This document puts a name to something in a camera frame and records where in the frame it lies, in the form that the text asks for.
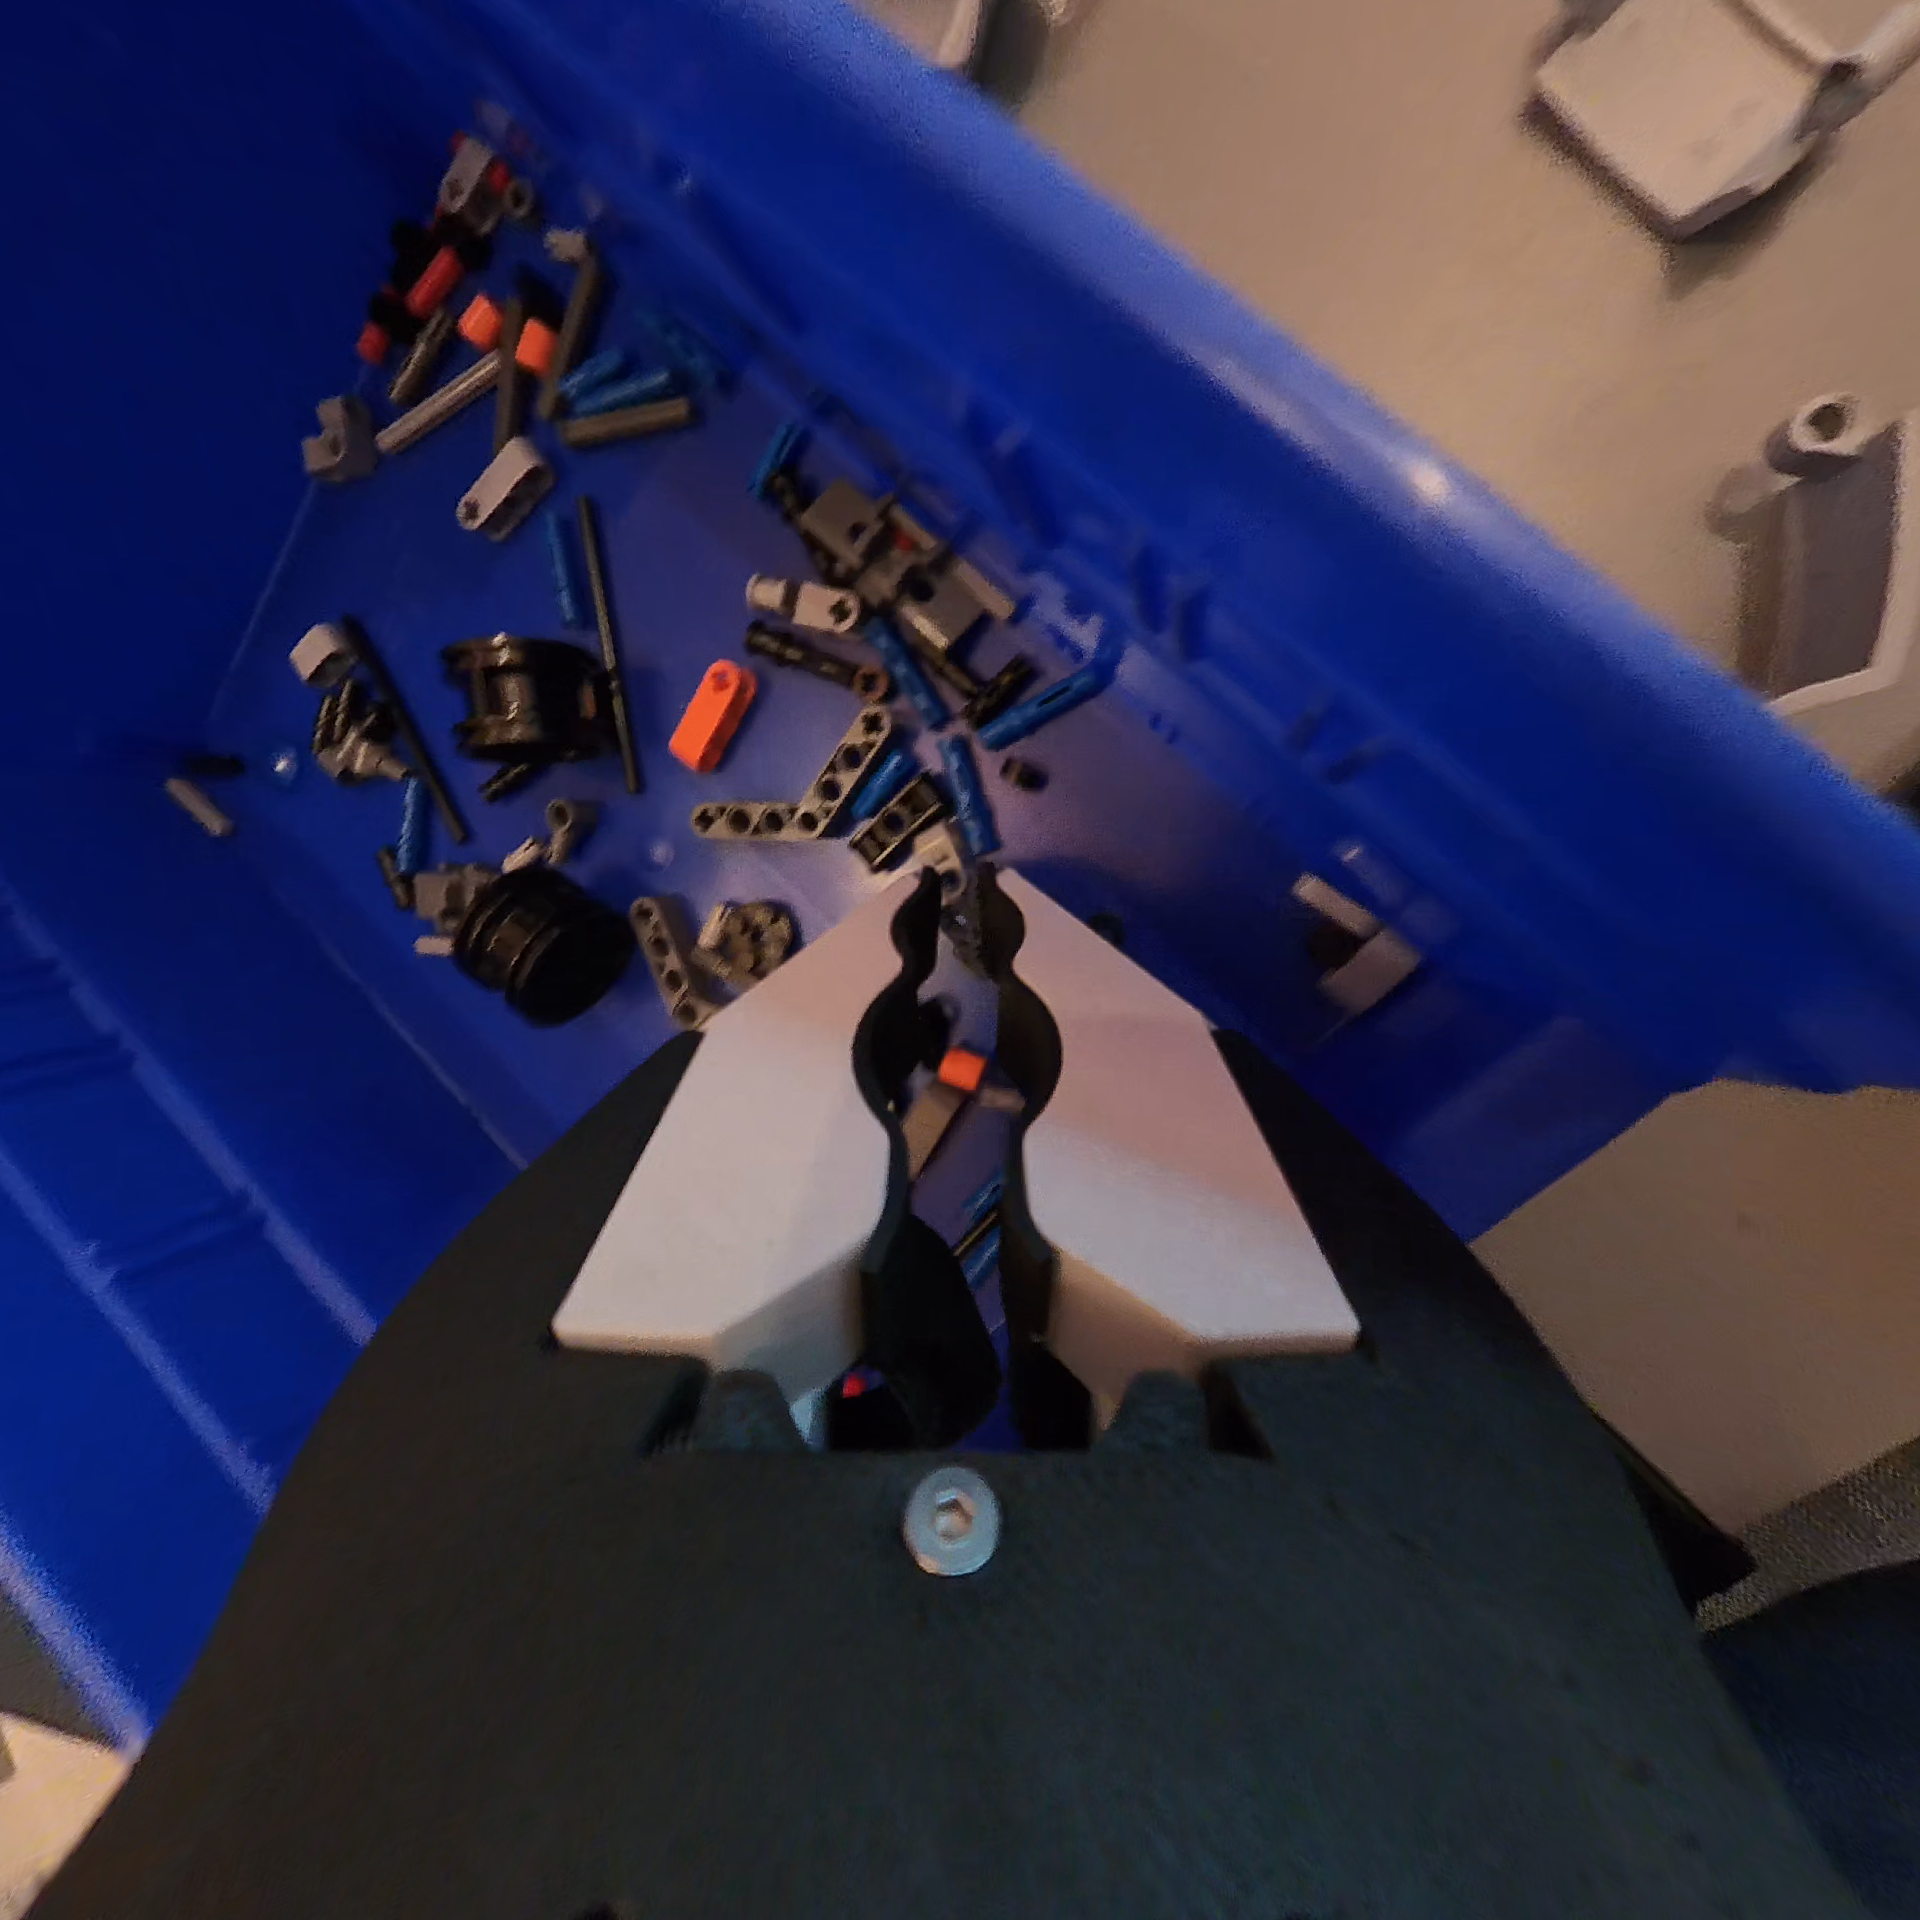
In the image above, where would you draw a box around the grey pin connector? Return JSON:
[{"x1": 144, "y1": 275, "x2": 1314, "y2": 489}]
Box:
[{"x1": 932, "y1": 857, "x2": 995, "y2": 978}]

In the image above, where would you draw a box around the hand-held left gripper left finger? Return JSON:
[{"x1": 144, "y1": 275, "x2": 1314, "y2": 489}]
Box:
[{"x1": 552, "y1": 869, "x2": 948, "y2": 1442}]

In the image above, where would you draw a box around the grey curved panel brick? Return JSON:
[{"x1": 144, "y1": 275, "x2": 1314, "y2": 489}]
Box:
[
  {"x1": 1710, "y1": 392, "x2": 1920, "y2": 767},
  {"x1": 1530, "y1": 0, "x2": 1920, "y2": 242}
]

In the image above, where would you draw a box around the pile of small brick pieces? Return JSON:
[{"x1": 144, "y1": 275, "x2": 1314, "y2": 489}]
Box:
[{"x1": 163, "y1": 111, "x2": 1127, "y2": 1277}]

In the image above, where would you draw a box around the long thin black axle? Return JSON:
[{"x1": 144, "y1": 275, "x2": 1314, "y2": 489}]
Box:
[{"x1": 576, "y1": 494, "x2": 643, "y2": 797}]

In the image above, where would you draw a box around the black wheel hub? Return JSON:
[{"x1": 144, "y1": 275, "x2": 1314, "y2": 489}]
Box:
[{"x1": 441, "y1": 636, "x2": 602, "y2": 767}]

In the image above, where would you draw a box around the black spoked wheel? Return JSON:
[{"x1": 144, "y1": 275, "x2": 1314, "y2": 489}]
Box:
[{"x1": 449, "y1": 869, "x2": 635, "y2": 1029}]

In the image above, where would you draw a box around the grey angled beam brick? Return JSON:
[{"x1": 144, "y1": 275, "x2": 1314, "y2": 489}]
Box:
[{"x1": 689, "y1": 704, "x2": 897, "y2": 842}]

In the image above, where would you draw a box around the orange thin beam brick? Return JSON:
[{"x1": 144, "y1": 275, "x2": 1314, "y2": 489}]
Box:
[{"x1": 666, "y1": 659, "x2": 760, "y2": 773}]

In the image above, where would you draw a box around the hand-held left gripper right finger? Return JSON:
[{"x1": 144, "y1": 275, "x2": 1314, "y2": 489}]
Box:
[{"x1": 982, "y1": 865, "x2": 1361, "y2": 1438}]

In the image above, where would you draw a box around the blue storage bin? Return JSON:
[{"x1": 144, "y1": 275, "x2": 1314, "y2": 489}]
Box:
[{"x1": 0, "y1": 0, "x2": 1920, "y2": 1749}]

